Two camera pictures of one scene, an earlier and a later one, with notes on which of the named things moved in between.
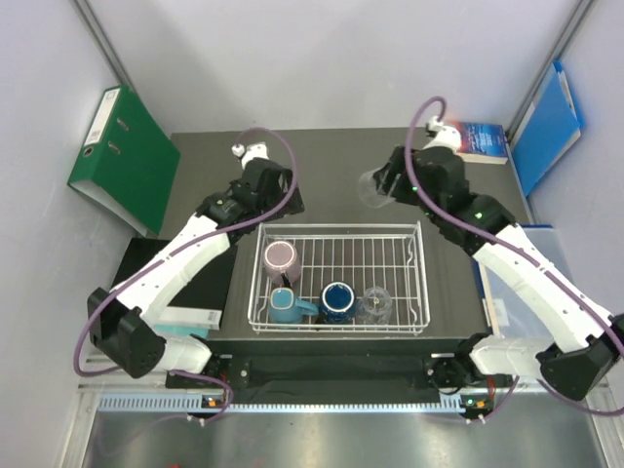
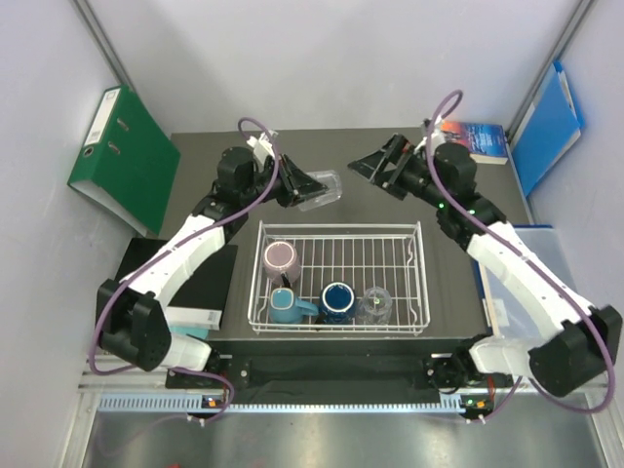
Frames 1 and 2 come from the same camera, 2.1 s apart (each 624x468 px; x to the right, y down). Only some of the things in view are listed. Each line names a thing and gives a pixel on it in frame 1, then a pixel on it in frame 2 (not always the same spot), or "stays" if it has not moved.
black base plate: [321, 366] stays
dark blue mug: [337, 302] stays
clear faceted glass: [375, 306] stays
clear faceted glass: [367, 187] to [329, 177]
